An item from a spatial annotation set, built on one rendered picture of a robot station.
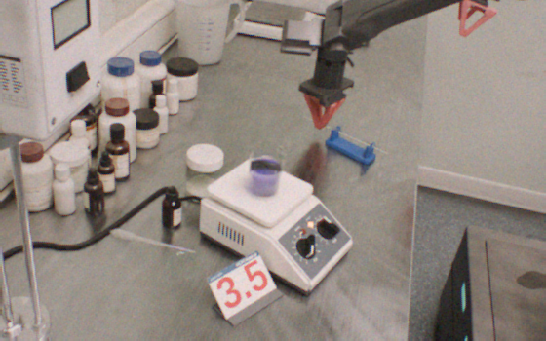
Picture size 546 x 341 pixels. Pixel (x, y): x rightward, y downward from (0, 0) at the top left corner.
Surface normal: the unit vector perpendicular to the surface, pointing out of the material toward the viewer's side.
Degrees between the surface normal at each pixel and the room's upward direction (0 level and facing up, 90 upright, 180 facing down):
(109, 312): 0
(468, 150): 90
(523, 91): 90
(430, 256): 0
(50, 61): 90
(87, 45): 90
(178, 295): 0
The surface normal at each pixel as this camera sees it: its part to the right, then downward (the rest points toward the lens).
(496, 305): 0.12, -0.84
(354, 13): -0.80, -0.19
